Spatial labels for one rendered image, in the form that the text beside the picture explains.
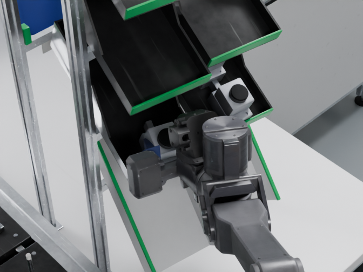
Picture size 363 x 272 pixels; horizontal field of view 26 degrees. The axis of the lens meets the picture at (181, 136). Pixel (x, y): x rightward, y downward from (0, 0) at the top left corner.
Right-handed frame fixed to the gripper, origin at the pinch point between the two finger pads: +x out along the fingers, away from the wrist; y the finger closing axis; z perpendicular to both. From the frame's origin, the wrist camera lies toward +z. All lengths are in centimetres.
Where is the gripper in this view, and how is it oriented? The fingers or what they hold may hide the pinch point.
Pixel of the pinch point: (175, 144)
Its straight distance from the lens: 115.0
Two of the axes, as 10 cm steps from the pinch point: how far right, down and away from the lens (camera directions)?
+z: -0.7, -8.6, -5.0
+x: -4.5, -4.2, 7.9
